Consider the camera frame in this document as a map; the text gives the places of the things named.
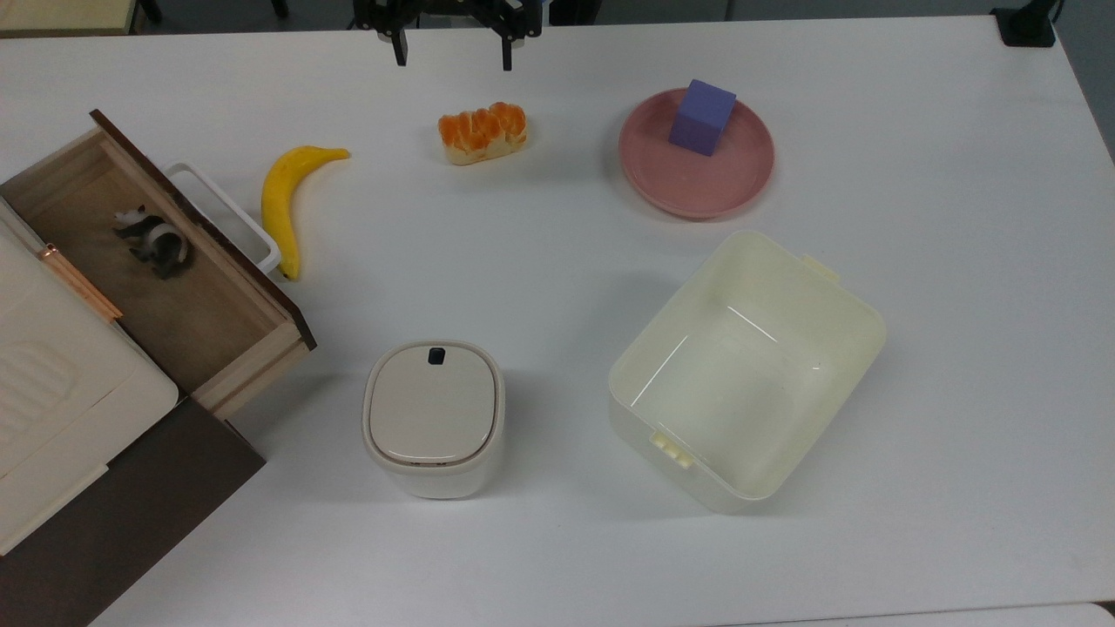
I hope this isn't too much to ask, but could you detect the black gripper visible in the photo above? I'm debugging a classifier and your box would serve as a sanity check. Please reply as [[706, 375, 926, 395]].
[[352, 0, 546, 73]]

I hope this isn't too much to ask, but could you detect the black and white panda toy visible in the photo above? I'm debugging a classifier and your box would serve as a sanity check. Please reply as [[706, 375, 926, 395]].
[[111, 205, 192, 280]]

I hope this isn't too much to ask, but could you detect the orange glazed toy bread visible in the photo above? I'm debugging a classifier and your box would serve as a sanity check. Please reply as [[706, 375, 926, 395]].
[[436, 101, 530, 167]]

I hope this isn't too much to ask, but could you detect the yellow toy banana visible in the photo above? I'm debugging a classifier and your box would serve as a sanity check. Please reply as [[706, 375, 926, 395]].
[[260, 145, 352, 282]]

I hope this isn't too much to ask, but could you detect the wooden drawer with brown front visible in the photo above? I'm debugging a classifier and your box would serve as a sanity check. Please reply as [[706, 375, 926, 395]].
[[0, 108, 318, 421]]

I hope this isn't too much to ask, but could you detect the purple foam cube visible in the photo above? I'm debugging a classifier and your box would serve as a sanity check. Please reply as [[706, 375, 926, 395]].
[[668, 78, 739, 158]]

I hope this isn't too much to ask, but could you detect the pink round plate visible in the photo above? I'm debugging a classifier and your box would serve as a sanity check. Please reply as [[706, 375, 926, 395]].
[[618, 86, 777, 221]]

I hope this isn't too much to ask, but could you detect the small cream lidded bin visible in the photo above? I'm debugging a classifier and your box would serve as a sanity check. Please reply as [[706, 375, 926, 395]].
[[362, 339, 507, 501]]

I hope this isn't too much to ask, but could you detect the cream plastic storage box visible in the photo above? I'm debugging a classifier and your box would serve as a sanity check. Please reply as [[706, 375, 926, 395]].
[[607, 229, 889, 516]]

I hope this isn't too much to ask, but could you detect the black table clamp base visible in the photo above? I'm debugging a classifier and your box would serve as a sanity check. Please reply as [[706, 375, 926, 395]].
[[991, 0, 1062, 48]]

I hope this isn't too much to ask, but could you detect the dark brown cabinet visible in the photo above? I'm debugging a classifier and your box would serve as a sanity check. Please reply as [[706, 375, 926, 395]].
[[0, 396, 267, 627]]

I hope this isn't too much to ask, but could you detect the white drawer handle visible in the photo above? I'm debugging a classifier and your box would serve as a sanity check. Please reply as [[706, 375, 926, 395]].
[[163, 162, 283, 276]]

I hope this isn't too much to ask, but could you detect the copper fridge door handle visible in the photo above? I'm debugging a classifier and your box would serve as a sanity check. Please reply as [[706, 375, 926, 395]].
[[38, 243, 124, 322]]

